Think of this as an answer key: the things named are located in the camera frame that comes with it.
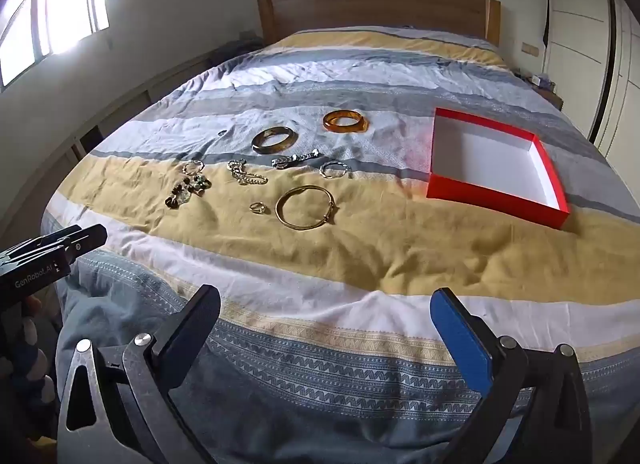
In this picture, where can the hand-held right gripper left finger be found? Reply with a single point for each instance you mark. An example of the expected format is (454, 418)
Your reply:
(197, 334)

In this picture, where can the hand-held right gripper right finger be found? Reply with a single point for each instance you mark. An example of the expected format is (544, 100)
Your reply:
(460, 339)

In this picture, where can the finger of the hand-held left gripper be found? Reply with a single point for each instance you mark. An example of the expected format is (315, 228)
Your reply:
(45, 239)
(85, 239)

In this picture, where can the thin metal bangle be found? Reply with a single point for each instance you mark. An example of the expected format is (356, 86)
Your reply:
(277, 209)

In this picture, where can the red cardboard box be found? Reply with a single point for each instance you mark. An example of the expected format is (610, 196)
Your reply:
(480, 154)

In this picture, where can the tortoiseshell bangle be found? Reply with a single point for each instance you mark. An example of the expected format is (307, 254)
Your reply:
(260, 147)

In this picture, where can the person's left hand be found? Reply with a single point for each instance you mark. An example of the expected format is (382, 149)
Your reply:
(35, 359)

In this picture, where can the window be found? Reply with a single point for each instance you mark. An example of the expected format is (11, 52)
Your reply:
(60, 9)

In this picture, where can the grey cloth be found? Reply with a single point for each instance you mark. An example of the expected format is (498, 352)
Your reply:
(235, 50)

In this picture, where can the amber translucent bangle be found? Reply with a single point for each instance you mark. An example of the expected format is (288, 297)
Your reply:
(327, 120)

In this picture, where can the wooden nightstand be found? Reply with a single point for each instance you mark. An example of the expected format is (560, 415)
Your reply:
(547, 92)

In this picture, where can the white wardrobe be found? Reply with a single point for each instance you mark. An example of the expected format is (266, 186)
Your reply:
(580, 19)

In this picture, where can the wooden headboard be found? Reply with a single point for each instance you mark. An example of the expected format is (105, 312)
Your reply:
(375, 7)

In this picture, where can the wall switch plate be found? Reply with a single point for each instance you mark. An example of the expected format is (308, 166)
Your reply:
(530, 49)

